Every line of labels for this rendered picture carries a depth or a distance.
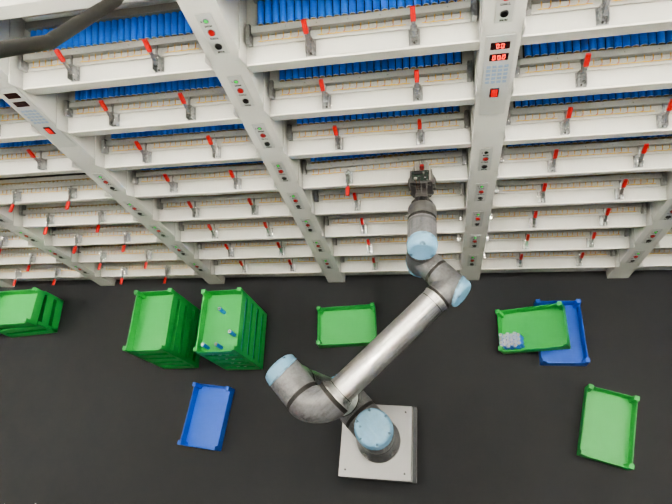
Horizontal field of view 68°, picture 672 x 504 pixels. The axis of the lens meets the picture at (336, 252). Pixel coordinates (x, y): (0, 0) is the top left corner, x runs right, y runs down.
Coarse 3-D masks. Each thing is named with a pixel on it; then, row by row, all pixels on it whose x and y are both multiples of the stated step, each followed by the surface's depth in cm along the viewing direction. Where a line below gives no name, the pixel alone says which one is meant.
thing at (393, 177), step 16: (304, 160) 184; (352, 160) 183; (432, 160) 178; (448, 160) 177; (464, 160) 173; (304, 176) 187; (320, 176) 186; (336, 176) 184; (368, 176) 182; (384, 176) 181; (400, 176) 180; (448, 176) 176; (464, 176) 175
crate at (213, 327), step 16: (240, 288) 235; (208, 304) 243; (224, 304) 242; (240, 304) 234; (208, 320) 240; (224, 320) 238; (240, 320) 232; (208, 336) 236; (224, 336) 234; (240, 336) 231; (208, 352) 228; (224, 352) 227; (240, 352) 229
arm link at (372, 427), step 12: (360, 408) 200; (372, 408) 198; (348, 420) 201; (360, 420) 196; (372, 420) 195; (384, 420) 195; (360, 432) 194; (372, 432) 193; (384, 432) 193; (372, 444) 192; (384, 444) 193
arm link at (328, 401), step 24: (432, 288) 153; (456, 288) 150; (408, 312) 152; (432, 312) 151; (384, 336) 150; (408, 336) 150; (360, 360) 149; (384, 360) 149; (336, 384) 148; (360, 384) 148; (312, 408) 145; (336, 408) 145
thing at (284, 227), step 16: (176, 224) 232; (192, 224) 233; (208, 224) 225; (224, 224) 232; (240, 224) 230; (256, 224) 229; (272, 224) 227; (288, 224) 225; (176, 240) 232; (192, 240) 235; (208, 240) 233; (224, 240) 233; (240, 240) 235
